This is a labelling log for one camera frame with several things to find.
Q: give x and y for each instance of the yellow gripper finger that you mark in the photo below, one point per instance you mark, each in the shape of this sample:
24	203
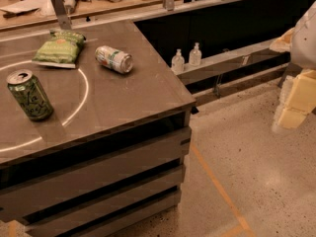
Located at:
290	118
302	96

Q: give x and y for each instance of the white green 7up can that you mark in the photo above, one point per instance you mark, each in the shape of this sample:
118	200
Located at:
114	59

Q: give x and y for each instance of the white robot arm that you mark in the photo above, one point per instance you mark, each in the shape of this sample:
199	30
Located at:
300	42

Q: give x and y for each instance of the green arizona tea can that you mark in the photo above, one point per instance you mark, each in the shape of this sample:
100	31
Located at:
26	88

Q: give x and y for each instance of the right clear sanitizer bottle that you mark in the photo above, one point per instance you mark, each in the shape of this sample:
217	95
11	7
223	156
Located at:
195	55

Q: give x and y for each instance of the clear sanitizer bottle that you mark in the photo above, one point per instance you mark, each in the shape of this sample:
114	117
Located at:
178	62
195	55

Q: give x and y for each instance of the left clear sanitizer bottle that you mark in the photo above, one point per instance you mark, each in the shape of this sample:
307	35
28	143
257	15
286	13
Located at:
178	62

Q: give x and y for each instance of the green chip bag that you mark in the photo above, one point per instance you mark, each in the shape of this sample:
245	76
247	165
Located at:
61	50

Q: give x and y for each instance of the white paper sheets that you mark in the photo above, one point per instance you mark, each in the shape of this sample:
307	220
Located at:
22	7

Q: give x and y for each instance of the wooden background workbench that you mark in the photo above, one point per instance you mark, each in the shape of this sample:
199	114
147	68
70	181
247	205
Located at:
102	9

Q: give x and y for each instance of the left metal bracket post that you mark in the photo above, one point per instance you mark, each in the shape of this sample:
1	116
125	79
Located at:
60	12

